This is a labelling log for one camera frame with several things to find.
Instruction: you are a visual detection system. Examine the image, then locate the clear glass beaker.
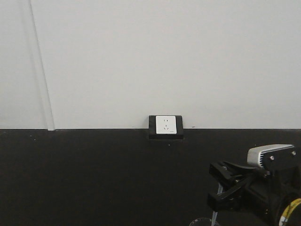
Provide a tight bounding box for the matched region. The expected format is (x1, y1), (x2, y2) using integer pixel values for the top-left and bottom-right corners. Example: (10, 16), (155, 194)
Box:
(189, 218), (220, 226)

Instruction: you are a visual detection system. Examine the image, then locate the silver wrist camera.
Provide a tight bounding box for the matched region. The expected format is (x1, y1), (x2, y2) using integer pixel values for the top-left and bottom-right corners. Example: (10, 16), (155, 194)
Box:
(247, 144), (294, 168)

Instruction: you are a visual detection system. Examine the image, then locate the white wall power socket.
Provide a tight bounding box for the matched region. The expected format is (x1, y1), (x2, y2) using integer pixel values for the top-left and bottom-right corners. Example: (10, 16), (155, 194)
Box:
(155, 115), (177, 135)

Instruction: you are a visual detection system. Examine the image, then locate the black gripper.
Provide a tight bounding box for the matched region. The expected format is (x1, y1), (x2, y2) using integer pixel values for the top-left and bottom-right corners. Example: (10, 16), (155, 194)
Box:
(207, 153), (301, 226)

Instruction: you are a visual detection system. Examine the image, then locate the yellow cable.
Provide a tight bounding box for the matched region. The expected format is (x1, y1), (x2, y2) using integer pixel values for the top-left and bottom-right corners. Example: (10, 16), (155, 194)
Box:
(279, 198), (301, 224)

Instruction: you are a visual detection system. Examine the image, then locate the black socket mounting box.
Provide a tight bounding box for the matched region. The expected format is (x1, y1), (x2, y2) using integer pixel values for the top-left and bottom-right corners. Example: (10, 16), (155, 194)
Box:
(149, 115), (184, 140)

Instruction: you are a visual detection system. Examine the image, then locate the clear plastic pipette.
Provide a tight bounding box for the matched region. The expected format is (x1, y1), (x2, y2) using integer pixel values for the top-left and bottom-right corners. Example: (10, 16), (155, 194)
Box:
(211, 184), (223, 226)

